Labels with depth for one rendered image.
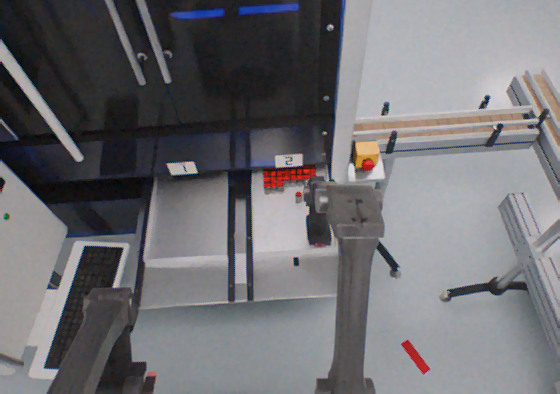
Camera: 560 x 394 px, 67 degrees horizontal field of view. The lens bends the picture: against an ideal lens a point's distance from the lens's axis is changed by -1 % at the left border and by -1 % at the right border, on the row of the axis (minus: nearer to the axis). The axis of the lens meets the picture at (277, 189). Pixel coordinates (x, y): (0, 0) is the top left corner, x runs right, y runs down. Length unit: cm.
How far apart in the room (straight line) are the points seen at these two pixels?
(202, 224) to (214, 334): 90
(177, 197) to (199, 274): 30
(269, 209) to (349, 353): 76
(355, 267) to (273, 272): 66
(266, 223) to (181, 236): 28
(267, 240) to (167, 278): 33
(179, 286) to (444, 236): 156
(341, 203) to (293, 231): 70
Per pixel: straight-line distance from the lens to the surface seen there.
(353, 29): 104
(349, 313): 73
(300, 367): 214
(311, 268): 133
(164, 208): 150
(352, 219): 67
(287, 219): 140
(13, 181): 143
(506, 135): 169
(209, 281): 134
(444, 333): 228
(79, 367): 69
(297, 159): 135
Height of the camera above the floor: 211
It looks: 57 degrees down
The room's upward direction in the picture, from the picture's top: 6 degrees counter-clockwise
